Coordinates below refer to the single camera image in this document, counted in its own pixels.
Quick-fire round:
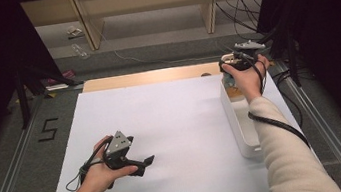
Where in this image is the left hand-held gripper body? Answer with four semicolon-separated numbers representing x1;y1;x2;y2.
100;128;139;172

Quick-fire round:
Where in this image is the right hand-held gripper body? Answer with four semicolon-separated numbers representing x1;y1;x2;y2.
216;37;271;76

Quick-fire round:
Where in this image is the white plastic tray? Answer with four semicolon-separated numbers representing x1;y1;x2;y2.
217;78;266;162

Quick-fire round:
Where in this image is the person's right hand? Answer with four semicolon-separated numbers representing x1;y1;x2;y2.
220;52;276;107

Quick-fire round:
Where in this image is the person's left hand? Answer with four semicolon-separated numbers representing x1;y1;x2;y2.
63;131;143;192

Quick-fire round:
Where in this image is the black stand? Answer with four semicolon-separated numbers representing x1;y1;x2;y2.
11;52;90;131
261;4;304;92

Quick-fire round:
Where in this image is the white flat floor item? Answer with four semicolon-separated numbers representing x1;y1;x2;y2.
45;82;71;93

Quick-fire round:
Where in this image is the pink floor item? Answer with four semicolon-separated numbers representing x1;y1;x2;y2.
45;68;79;87

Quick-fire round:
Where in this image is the clear plastic wrapper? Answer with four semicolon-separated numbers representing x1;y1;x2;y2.
70;41;91;62

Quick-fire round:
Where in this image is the white floor litter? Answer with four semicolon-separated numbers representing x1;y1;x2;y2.
65;24;86;41

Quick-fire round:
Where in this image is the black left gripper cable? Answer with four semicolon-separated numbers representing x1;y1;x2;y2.
60;140;116;192

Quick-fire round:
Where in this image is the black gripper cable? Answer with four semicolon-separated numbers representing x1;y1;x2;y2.
239;47;312;157
60;140;116;192

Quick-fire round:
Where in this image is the bundle of black cables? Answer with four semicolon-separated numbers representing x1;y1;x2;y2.
215;0;274;46

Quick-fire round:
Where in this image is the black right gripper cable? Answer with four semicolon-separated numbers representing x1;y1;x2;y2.
239;47;312;157

